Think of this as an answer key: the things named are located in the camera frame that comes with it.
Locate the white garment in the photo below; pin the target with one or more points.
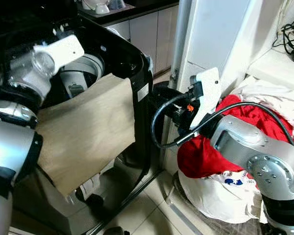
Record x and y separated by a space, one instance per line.
272 95

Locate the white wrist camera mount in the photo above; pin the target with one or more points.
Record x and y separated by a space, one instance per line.
209 93
61 51

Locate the white kitchen cabinet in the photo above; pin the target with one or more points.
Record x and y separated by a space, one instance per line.
147 34

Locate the white printed laundry bag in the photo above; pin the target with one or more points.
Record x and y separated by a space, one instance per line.
215 198

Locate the white kettle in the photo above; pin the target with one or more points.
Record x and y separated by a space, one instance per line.
95 6

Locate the beige cloth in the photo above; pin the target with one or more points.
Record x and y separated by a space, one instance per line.
88 132

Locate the black top-load washing machine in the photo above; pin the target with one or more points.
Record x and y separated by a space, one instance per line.
134 61

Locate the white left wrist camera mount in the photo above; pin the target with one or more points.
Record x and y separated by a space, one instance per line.
61 51

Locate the red garment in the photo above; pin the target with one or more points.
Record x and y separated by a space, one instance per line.
201 156

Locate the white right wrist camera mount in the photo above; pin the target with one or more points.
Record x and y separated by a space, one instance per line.
209 93

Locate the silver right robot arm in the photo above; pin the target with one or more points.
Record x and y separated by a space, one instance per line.
264 161

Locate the grey vertical pipe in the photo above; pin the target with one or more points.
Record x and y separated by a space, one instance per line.
181 34

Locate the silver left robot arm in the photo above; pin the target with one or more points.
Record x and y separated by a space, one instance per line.
10 147

